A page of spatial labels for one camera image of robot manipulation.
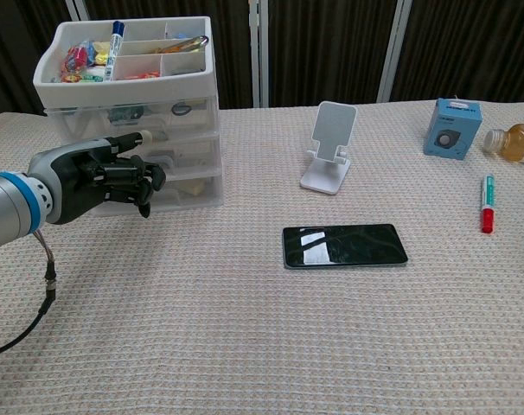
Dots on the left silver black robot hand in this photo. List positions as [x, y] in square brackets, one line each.
[80, 173]

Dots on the white compartment tray with items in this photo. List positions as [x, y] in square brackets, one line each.
[128, 88]

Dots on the clear plastic drawer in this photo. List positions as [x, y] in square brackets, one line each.
[193, 125]

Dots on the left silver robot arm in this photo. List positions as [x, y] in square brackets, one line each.
[7, 207]

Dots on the light blue cardboard box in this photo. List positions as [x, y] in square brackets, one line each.
[452, 129]

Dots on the green lion candy packet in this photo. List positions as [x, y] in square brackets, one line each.
[89, 78]

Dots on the red snack packet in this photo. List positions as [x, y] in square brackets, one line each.
[141, 75]

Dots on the red candy wrapper bundle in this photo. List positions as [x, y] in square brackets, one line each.
[76, 58]

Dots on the blue capped whiteboard marker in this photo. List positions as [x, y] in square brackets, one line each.
[113, 52]

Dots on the beige woven tablecloth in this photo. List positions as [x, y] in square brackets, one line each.
[201, 324]

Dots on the white folding phone stand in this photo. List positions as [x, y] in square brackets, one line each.
[333, 125]

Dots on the dark folding screen panels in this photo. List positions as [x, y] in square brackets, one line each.
[322, 52]

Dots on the black smartphone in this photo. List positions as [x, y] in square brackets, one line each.
[353, 246]

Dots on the red capped marker pen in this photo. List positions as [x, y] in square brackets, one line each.
[487, 203]

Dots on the tea bottle with peach label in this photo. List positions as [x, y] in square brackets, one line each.
[517, 142]

